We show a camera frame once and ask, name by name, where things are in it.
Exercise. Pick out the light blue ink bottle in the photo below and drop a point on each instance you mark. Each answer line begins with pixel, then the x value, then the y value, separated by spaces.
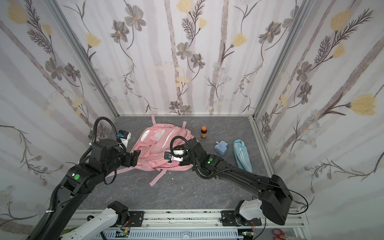
pixel 221 147

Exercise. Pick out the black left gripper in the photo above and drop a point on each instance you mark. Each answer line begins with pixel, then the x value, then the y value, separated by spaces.
pixel 132 158

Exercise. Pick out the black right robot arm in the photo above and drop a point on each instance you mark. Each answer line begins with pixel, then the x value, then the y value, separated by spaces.
pixel 276 198

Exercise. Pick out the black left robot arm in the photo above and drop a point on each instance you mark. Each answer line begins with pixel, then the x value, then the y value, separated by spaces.
pixel 102 158

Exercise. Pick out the small brown orange-capped bottle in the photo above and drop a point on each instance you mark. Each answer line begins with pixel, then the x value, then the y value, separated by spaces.
pixel 204 132

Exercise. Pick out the pink student backpack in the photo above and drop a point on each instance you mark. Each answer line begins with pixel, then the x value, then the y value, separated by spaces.
pixel 154 144

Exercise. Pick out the aluminium mounting rail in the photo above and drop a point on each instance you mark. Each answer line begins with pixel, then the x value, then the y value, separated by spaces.
pixel 245 222

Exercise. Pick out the light blue cloth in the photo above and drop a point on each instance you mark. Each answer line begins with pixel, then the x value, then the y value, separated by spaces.
pixel 242 156

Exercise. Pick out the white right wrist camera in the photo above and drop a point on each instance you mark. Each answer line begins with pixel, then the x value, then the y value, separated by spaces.
pixel 175 156

